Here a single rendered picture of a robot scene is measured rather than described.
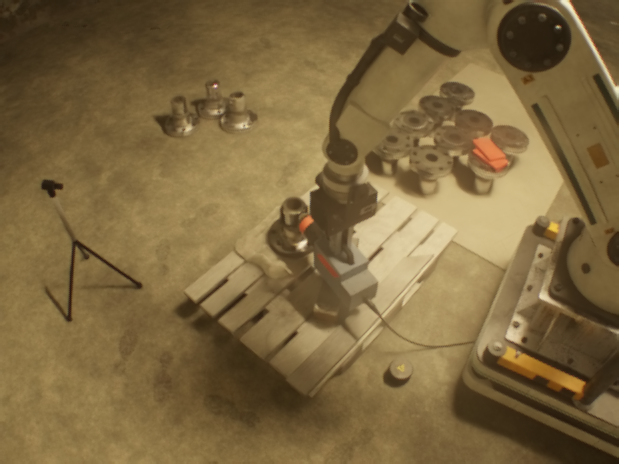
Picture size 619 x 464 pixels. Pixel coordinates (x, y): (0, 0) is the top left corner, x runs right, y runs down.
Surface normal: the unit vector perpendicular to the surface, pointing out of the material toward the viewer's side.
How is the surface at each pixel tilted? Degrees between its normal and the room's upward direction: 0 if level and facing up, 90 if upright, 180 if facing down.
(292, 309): 0
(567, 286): 0
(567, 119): 90
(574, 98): 90
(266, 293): 0
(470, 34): 100
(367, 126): 90
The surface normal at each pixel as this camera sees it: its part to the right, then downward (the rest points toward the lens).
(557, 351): 0.00, -0.68
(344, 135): -0.26, 0.71
